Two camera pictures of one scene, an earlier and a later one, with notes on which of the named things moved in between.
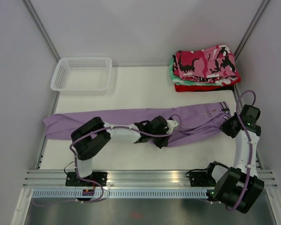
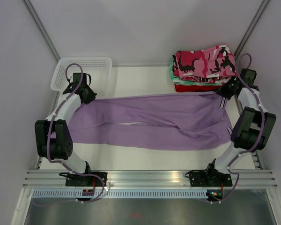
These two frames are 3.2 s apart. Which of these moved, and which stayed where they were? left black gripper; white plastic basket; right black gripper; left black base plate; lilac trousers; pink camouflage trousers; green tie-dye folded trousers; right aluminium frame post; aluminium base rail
Moved: lilac trousers; left black gripper; right black gripper
Stayed: white plastic basket; aluminium base rail; pink camouflage trousers; left black base plate; right aluminium frame post; green tie-dye folded trousers
